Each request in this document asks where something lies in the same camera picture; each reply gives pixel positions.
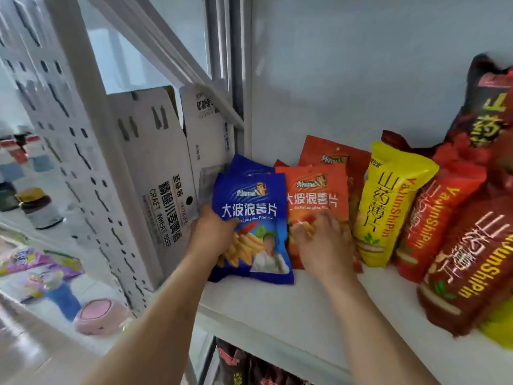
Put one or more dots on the person's right hand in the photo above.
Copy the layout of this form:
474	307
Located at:
326	250

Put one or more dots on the person's left hand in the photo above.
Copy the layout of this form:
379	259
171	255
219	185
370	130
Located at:
208	236

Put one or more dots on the person's left thumb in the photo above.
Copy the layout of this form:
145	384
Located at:
229	225

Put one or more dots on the person's right fingers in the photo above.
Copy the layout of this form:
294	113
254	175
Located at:
310	228

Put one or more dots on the blue potato chip packet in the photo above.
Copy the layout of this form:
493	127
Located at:
248	164
256	204

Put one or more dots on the orange potato chip packet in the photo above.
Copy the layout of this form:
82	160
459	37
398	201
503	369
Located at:
312	192
340	154

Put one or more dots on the person's left forearm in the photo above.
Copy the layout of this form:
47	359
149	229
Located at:
160	328

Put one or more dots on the person's right forearm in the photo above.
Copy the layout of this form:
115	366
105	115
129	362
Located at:
372	332

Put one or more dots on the yellow yam chip packet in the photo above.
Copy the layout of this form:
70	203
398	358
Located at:
384	204

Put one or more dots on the white metal shelf board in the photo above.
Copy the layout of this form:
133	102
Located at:
288	312

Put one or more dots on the white cardboard beer box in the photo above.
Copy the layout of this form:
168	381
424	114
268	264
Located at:
152	164
208	132

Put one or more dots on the dark red yam chip packet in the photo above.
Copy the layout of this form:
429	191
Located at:
394	140
487	108

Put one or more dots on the row of dark snack packets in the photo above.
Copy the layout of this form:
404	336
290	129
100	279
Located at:
256	368

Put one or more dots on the pink round container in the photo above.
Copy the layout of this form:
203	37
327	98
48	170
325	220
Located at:
102	316

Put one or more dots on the white perforated shelf panel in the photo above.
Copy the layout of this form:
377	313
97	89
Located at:
76	136

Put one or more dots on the dark jar with yellow lid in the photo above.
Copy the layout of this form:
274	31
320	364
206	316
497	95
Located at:
40	210

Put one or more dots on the purple snack packet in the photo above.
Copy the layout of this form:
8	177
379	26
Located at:
24	260

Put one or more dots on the yellow-green snack packet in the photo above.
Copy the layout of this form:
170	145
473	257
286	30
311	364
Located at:
499	326

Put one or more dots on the grey metal upright post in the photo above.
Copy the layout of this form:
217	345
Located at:
226	56

